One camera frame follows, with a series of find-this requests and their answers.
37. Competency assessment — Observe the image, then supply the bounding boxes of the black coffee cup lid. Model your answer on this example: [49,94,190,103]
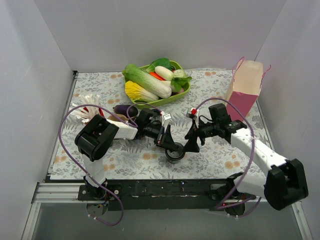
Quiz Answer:
[165,142,186,163]

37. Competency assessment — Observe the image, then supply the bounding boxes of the brown cardboard cup carrier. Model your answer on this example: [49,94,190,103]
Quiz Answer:
[107,114,129,123]

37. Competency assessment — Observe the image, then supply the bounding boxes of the green napa cabbage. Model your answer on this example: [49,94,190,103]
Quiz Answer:
[122,64,172,99]

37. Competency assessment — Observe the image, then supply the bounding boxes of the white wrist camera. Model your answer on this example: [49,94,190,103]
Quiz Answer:
[159,111,172,126]
[186,107,199,126]

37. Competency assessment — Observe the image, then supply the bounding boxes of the orange carrot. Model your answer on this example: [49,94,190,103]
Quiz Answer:
[149,72,165,81]

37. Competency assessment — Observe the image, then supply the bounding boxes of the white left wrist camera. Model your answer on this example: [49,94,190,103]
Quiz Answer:
[159,111,172,126]

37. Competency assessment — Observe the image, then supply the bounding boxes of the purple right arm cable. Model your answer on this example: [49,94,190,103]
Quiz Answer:
[194,97,262,217]

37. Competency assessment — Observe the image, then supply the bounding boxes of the purple eggplant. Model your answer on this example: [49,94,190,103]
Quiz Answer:
[113,104,139,118]

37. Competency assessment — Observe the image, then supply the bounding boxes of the green leafy bok choy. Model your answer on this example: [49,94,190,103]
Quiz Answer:
[145,58,176,73]

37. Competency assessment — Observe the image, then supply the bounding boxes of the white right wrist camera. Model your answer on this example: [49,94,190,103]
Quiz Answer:
[186,107,199,126]

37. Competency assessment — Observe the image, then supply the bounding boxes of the yellow napa cabbage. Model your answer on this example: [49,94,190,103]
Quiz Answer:
[124,81,159,103]

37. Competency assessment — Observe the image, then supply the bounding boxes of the floral patterned table mat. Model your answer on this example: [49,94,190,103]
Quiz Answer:
[50,69,264,181]

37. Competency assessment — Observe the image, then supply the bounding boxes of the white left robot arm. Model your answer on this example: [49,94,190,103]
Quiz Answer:
[74,108,185,200]

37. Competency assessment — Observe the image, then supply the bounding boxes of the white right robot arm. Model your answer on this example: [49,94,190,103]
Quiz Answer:
[183,103,309,211]

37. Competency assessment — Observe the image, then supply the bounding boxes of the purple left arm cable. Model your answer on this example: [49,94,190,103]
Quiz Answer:
[57,102,163,226]

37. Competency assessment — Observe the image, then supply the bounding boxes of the dark paper coffee cup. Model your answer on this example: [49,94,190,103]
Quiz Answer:
[167,157,182,164]

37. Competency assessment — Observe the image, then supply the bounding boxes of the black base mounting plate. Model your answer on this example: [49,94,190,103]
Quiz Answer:
[77,178,257,212]

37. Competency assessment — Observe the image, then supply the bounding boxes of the green vegetable basket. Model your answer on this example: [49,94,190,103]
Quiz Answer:
[124,60,192,108]

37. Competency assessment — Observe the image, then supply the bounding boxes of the white radish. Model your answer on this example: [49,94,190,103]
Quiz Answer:
[154,66,174,81]

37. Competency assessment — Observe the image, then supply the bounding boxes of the pink paper gift bag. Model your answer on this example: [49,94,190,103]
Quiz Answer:
[224,57,271,121]

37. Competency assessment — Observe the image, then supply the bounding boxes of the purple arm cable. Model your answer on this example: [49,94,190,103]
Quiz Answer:
[57,102,163,226]
[194,97,262,217]

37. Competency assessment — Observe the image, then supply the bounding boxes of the red holder of straws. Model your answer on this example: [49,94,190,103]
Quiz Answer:
[71,94,104,125]

